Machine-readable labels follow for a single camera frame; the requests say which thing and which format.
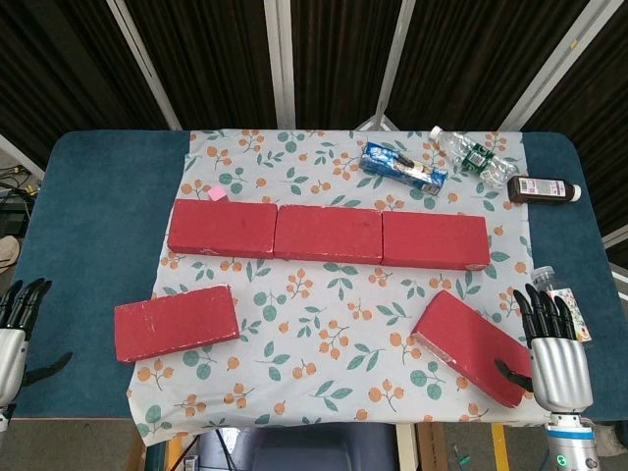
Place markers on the clear bottle with fruit label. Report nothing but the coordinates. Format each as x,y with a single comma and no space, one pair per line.
547,280

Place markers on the blue cookie snack package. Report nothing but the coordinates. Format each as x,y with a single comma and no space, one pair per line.
392,164

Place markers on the floral orange-berry tablecloth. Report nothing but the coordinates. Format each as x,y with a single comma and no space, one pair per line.
314,304

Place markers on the white frame post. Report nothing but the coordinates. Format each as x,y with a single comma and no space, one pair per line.
280,64
147,68
395,54
551,68

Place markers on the tan hat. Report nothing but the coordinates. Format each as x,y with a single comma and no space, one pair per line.
7,252

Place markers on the brown medicine bottle white cap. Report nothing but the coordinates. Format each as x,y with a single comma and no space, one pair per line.
539,189

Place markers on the grey metal stand legs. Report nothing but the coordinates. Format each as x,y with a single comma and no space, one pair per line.
378,120

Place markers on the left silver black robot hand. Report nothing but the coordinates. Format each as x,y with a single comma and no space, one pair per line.
11,353

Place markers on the small pink cube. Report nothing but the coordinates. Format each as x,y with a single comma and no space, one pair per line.
217,193

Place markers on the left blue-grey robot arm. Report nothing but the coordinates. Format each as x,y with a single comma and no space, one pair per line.
4,417

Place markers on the clear water bottle green label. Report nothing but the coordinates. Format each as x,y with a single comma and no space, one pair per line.
473,157

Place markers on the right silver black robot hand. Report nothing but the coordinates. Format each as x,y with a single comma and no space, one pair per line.
561,368

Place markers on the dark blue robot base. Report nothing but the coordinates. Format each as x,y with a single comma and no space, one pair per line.
314,449

